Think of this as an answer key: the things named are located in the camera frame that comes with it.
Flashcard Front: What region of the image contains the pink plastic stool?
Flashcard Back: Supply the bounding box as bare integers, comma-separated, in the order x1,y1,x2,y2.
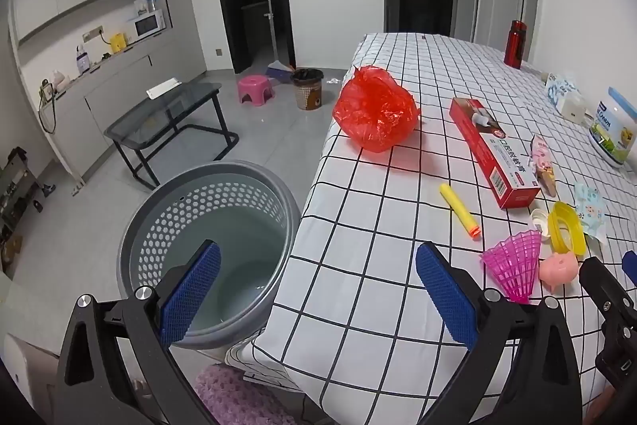
237,75,276,108

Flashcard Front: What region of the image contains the pink pig toy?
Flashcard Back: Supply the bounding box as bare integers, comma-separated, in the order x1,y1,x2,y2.
539,253,579,291

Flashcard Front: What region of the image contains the blue patterned wrapper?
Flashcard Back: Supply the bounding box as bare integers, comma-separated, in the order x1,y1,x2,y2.
572,183,608,247

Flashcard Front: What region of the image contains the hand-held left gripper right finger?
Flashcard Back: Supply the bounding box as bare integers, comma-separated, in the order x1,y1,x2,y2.
415,242,583,425

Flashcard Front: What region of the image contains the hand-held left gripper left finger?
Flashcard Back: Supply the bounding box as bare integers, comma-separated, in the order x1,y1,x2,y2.
52,240,222,425

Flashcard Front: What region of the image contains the glass coffee table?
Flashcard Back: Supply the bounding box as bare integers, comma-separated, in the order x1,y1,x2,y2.
104,82,240,191

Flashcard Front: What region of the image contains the purple broom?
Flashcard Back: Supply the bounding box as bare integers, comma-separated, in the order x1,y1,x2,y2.
265,0,295,84

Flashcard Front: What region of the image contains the pink fuzzy cushion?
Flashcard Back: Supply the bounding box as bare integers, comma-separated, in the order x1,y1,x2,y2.
193,364,299,425

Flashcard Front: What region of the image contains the pink snack wrapper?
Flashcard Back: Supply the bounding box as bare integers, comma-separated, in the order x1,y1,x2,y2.
528,133,558,199

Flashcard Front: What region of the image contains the white flat board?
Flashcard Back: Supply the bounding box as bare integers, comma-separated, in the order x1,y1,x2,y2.
146,78,181,101

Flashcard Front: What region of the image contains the checked white tablecloth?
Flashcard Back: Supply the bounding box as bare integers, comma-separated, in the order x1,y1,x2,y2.
224,33,637,425

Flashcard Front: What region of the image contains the yellow foam dart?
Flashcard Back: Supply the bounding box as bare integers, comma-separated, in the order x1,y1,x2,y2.
439,183,483,239

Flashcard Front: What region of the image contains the pink plastic shuttlecock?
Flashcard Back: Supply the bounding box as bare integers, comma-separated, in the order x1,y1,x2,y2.
480,230,543,305

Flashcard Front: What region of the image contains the grey perforated laundry basket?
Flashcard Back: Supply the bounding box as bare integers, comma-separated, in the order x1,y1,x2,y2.
117,161,302,351

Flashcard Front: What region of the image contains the blue white tissue pack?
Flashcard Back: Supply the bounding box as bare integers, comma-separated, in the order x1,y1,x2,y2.
545,71,580,107

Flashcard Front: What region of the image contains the white bottle cap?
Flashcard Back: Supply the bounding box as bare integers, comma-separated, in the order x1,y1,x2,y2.
530,208,551,239

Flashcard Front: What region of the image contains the brown waste bin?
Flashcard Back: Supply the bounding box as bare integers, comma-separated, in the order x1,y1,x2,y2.
291,68,325,111

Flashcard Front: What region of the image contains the red plastic bag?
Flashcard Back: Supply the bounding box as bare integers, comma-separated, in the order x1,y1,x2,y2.
332,65,420,154

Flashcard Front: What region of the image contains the grey kitchen counter cabinet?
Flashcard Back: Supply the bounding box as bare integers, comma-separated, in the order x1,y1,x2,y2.
12,34,207,182

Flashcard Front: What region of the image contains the small white box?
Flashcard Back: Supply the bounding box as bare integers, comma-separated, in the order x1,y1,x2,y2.
556,94,588,124

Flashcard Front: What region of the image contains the white microwave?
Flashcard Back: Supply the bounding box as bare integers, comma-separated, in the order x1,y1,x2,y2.
130,9,167,41

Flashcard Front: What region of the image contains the red toothpaste box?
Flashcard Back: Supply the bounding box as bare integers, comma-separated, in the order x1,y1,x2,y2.
449,97,542,210

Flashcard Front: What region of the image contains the dark storage rack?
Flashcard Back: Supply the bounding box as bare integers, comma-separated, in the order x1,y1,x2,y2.
0,146,55,276

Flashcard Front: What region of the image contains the red water bottle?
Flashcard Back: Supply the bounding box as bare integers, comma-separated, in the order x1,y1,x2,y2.
504,20,527,70

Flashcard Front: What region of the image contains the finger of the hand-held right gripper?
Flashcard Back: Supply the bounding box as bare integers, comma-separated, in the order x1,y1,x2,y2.
578,257,637,341
621,250,637,286

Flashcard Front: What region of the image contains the milk powder can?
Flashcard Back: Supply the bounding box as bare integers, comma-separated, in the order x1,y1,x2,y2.
588,86,637,167

